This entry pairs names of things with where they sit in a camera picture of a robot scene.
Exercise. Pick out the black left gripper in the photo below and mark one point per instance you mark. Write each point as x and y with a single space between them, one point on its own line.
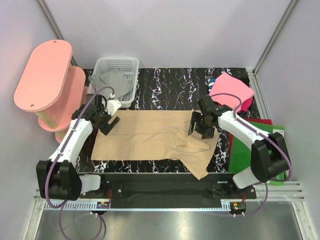
106 127

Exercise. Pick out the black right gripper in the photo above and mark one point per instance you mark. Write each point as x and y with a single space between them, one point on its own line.
201 116

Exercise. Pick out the beige t shirt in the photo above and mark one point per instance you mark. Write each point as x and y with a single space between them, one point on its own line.
143 135

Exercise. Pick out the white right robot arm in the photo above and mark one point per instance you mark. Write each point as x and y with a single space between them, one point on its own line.
221 119

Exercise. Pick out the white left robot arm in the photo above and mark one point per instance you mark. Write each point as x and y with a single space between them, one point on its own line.
57 177

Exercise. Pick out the red plastic folder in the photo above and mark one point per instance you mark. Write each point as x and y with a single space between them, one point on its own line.
250 121

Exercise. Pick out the blue white striped garment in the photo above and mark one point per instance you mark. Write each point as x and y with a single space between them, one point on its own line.
211 83

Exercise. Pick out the pink folded t shirt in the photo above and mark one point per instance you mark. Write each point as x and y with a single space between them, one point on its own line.
227 84

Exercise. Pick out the magenta garment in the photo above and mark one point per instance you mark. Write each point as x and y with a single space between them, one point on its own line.
245 105

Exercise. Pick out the grey t shirt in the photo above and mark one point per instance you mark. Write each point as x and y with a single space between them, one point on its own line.
110 83

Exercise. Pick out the green plastic folder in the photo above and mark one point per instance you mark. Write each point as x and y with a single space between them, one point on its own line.
257 156

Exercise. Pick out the white plastic basket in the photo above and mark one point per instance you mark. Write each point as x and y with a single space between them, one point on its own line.
129 66

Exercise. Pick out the pink tiered shelf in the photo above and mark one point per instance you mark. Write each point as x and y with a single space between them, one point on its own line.
52 87

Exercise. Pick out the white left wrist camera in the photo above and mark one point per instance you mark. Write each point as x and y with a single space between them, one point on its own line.
112 105

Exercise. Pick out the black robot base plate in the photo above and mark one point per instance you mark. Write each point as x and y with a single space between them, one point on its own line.
168 191

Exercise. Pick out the white slotted cable duct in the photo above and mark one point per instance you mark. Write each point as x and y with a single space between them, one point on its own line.
87 205

